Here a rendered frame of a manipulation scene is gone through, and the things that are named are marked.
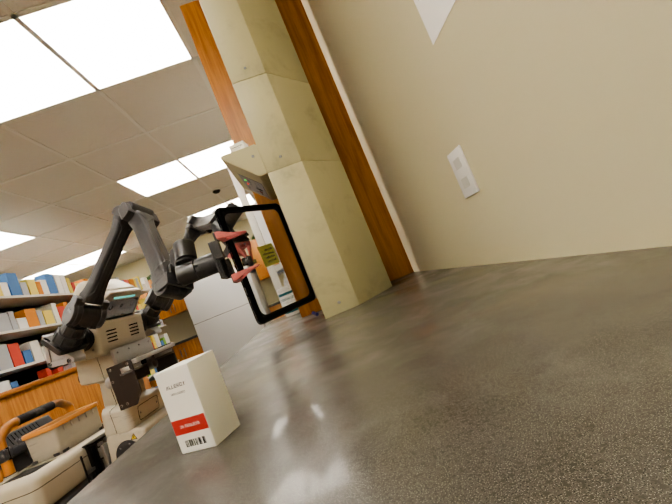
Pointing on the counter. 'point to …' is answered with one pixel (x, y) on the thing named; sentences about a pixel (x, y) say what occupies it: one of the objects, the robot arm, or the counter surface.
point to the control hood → (241, 162)
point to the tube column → (252, 39)
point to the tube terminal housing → (313, 191)
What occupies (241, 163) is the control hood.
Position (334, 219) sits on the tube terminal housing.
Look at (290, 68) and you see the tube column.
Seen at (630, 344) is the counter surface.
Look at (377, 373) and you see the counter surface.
